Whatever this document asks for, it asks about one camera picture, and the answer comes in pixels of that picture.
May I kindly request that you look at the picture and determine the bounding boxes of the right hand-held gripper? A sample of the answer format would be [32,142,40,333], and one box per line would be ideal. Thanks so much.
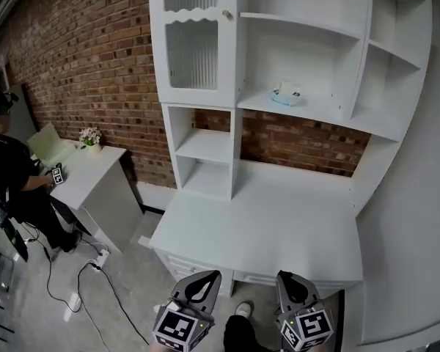
[276,269,335,352]

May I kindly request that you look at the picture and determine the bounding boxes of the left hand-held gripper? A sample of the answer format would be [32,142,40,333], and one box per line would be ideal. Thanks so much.
[152,269,223,352]

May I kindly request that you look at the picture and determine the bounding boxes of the blue pack of tissues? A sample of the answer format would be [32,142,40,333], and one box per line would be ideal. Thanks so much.
[266,80,304,108]

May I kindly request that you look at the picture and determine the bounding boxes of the white shelf unit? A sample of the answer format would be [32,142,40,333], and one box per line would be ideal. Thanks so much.
[148,0,434,207]

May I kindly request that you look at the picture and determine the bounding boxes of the person's white shoe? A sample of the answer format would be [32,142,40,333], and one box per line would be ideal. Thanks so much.
[235,301,254,318]

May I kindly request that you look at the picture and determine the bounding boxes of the person's black trouser leg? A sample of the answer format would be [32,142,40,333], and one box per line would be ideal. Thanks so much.
[223,314,280,352]

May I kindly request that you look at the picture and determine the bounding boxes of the white desk with drawers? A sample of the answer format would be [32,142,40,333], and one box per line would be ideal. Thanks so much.
[148,158,364,297]

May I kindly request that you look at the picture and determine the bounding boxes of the white power strip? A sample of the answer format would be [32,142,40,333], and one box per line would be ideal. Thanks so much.
[90,246,111,271]

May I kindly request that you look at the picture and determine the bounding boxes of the white side cabinet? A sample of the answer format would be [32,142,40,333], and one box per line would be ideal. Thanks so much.
[28,145,146,255]

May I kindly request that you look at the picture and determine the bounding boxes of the potted white flowers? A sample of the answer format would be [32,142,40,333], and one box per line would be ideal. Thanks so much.
[78,126,103,156]

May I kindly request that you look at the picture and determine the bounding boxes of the pale open box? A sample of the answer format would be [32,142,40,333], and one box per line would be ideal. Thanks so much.
[26,122,76,163]

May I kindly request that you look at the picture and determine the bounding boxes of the ribbed glass cabinet door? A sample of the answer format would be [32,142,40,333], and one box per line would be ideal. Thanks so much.
[161,0,239,103]

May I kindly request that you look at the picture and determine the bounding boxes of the grey leaning board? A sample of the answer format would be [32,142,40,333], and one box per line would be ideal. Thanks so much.
[6,82,38,136]

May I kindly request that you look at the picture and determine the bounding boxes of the black floor cable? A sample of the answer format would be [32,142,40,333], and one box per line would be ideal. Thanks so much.
[43,246,151,345]

